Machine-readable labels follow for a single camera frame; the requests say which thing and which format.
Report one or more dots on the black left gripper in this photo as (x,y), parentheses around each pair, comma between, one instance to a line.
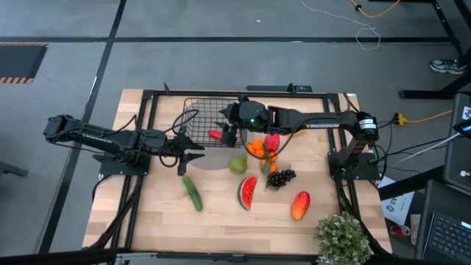
(171,146)

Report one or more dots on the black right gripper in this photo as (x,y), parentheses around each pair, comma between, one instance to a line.
(254,114)

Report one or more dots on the red pepper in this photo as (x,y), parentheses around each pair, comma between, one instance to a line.
(215,134)

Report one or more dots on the tangerine cluster with leaves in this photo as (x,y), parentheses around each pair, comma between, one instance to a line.
(257,144)

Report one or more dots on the green pear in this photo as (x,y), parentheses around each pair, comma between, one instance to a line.
(238,165)

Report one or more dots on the green cucumber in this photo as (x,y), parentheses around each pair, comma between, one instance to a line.
(193,193)

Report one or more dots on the pink red fruit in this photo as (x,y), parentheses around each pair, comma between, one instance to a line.
(272,143)

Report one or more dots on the watermelon slice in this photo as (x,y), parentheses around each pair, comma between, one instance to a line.
(247,191)

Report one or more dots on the dark grape bunch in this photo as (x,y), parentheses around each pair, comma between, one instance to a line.
(279,178)

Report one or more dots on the red orange mango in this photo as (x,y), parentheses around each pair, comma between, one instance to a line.
(301,205)

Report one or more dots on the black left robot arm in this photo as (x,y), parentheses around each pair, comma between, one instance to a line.
(110,139)

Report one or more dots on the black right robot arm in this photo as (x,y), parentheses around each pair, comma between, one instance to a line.
(320,119)

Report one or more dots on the grey round mat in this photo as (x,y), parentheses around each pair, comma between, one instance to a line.
(211,160)

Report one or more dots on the small potted plant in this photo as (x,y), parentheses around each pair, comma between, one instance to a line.
(342,239)

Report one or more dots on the dark chair leg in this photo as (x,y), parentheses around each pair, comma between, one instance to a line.
(11,170)

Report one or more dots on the black desk leg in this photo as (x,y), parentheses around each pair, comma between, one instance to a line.
(404,183)

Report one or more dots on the white paper sheet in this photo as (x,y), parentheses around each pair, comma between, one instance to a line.
(399,206)

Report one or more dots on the black hazard-striped floor mat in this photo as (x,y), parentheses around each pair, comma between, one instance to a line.
(18,62)

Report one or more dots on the red can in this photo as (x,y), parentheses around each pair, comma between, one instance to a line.
(399,230)

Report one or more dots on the person's shoe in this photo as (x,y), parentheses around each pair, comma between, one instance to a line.
(445,66)

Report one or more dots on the grey monitor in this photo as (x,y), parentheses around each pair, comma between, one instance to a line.
(456,154)

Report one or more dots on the dark laptop keyboard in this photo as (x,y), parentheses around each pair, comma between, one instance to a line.
(449,235)

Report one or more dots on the black metal table frame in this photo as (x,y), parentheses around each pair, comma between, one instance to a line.
(184,93)

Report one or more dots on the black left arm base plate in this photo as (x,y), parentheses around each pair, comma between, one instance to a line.
(110,169)

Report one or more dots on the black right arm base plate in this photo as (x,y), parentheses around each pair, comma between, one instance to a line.
(368,169)

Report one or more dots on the black desk frame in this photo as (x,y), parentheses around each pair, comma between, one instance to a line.
(423,94)

